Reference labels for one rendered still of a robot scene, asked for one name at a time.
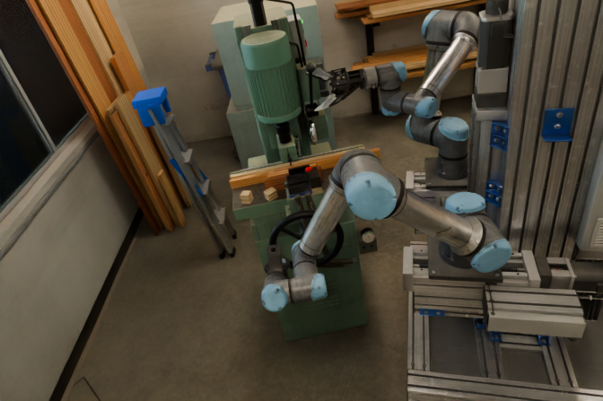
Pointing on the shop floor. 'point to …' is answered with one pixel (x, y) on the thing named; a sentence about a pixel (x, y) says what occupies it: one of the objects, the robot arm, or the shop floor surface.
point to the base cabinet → (353, 285)
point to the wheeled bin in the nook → (222, 80)
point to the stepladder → (165, 126)
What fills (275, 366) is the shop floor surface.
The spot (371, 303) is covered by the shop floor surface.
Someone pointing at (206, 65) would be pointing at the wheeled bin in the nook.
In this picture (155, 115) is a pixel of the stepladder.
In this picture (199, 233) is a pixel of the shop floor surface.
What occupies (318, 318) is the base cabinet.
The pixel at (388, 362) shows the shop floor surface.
